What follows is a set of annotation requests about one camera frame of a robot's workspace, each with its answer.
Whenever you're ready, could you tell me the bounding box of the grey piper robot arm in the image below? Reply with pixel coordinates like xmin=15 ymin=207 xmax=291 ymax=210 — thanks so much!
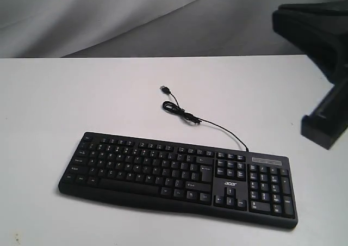
xmin=272 ymin=0 xmax=347 ymax=150

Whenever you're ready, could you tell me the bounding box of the black acer keyboard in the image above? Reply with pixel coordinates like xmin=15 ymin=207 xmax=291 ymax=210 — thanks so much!
xmin=58 ymin=132 xmax=298 ymax=229

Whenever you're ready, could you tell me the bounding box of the grey backdrop cloth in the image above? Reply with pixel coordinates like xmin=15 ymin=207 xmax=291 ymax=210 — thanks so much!
xmin=1 ymin=0 xmax=341 ymax=58

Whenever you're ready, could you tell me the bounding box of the black USB cable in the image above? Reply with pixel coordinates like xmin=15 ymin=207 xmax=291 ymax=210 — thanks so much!
xmin=159 ymin=85 xmax=250 ymax=152

